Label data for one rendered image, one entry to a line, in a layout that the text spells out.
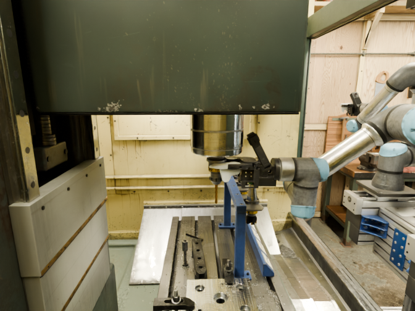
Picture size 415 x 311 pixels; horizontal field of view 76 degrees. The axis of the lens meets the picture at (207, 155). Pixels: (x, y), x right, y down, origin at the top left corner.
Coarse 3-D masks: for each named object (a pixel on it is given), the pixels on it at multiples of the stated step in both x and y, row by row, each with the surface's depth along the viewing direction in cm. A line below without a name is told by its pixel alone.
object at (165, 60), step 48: (48, 0) 59; (96, 0) 59; (144, 0) 60; (192, 0) 60; (240, 0) 61; (288, 0) 61; (48, 48) 61; (96, 48) 62; (144, 48) 62; (192, 48) 62; (240, 48) 63; (288, 48) 63; (48, 96) 64; (96, 96) 64; (144, 96) 64; (192, 96) 65; (240, 96) 65; (288, 96) 66
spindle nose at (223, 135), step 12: (192, 120) 75; (204, 120) 72; (216, 120) 71; (228, 120) 72; (240, 120) 74; (192, 132) 76; (204, 132) 73; (216, 132) 72; (228, 132) 72; (240, 132) 75; (192, 144) 77; (204, 144) 73; (216, 144) 72; (228, 144) 73; (240, 144) 76; (204, 156) 75; (216, 156) 74; (228, 156) 74
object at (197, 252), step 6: (192, 240) 128; (198, 240) 128; (192, 246) 124; (198, 246) 123; (192, 252) 124; (198, 252) 118; (198, 258) 115; (198, 264) 110; (204, 264) 110; (198, 270) 106; (204, 270) 106; (198, 276) 105; (204, 276) 105
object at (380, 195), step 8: (360, 184) 151; (368, 184) 148; (360, 192) 150; (368, 192) 147; (376, 192) 137; (384, 192) 136; (392, 192) 136; (400, 192) 136; (408, 192) 136; (368, 200) 141; (376, 200) 141; (384, 200) 140; (392, 200) 141; (400, 200) 140; (408, 200) 140
